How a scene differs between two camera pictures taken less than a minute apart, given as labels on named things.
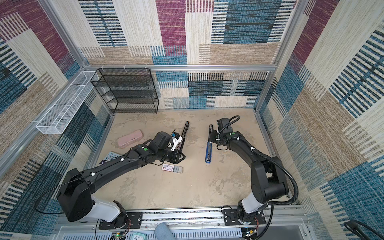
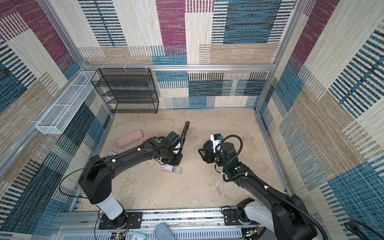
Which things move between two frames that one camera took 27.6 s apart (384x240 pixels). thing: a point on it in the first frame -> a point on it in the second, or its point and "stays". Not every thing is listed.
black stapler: [180, 146] stays
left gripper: [176, 157] stays
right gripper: [214, 132] -> [209, 153]
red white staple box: [167, 167] stays
